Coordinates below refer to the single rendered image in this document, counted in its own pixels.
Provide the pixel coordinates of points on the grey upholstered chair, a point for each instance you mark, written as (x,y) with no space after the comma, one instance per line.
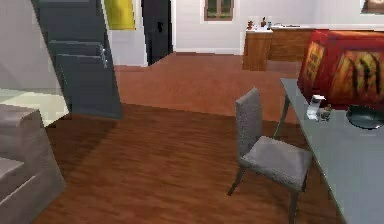
(274,158)

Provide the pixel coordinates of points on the grey dining table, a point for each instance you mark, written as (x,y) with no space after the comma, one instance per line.
(346,160)

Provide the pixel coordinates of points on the yellow framed picture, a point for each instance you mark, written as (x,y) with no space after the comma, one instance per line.
(120,13)

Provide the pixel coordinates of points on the brown wooden counter cabinet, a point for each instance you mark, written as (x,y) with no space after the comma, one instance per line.
(266,48)

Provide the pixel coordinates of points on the dark framed picture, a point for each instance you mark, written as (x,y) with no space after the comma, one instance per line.
(374,6)

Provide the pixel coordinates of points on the small red item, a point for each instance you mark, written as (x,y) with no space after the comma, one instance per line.
(250,24)

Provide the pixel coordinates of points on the grey room door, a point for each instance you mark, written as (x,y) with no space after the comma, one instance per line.
(80,56)

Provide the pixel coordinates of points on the red patterned sofa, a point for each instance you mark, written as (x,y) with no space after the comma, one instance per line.
(346,66)

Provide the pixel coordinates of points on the small brown bottle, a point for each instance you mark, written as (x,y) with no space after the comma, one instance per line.
(263,22)

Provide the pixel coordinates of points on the black room door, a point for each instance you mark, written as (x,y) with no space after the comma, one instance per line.
(157,30)

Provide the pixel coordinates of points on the brown framed window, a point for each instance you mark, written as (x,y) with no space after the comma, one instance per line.
(219,9)

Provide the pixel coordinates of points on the white small dispenser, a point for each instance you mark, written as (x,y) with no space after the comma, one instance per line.
(314,106)

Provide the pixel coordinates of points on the small dark shaker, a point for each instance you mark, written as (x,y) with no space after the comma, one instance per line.
(325,113)

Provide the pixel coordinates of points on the dark grey bowl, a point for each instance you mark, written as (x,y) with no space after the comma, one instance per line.
(365,117)

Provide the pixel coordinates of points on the grey sofa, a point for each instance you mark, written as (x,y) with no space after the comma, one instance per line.
(23,160)

